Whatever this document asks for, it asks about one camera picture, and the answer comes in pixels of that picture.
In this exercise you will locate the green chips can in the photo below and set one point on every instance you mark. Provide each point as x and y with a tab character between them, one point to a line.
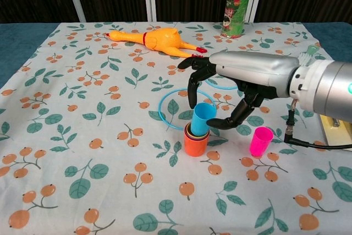
235	12

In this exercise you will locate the orange plastic cup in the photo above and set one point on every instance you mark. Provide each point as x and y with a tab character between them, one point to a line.
195	148

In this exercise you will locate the light blue plastic cup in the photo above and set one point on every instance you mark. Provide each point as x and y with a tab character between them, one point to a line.
200	120

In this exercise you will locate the light green comb brush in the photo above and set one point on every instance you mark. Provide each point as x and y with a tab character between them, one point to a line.
310	52

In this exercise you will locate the razor in yellow blister pack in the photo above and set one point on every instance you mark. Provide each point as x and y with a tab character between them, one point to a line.
334	136

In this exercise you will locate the pink plastic cup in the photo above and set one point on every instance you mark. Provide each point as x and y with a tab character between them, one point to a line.
259	142

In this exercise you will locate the dark blue plastic cup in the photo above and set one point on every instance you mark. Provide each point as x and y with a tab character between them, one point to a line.
195	137

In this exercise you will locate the floral leaf print tablecloth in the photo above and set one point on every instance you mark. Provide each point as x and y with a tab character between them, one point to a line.
110	191

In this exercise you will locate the yellow rubber chicken toy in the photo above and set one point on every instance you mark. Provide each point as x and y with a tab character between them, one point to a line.
162	41

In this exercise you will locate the yellow plastic cup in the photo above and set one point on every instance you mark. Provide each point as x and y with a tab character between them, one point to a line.
187	130

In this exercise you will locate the teal table cover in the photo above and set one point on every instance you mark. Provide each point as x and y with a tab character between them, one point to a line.
16	34

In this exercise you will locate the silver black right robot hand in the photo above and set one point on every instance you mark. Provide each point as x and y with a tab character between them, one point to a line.
253	67

